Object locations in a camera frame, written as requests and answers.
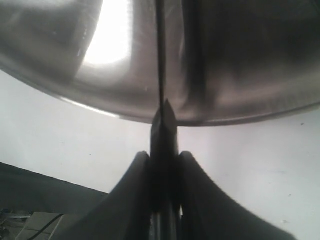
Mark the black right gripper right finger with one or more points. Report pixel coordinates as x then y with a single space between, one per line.
210 214

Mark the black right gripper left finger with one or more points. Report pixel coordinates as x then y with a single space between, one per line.
124 214

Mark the black handled kitchen knife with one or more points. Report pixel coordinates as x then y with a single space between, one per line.
163 148

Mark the round stainless steel plate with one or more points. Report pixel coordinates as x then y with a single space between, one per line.
218 62

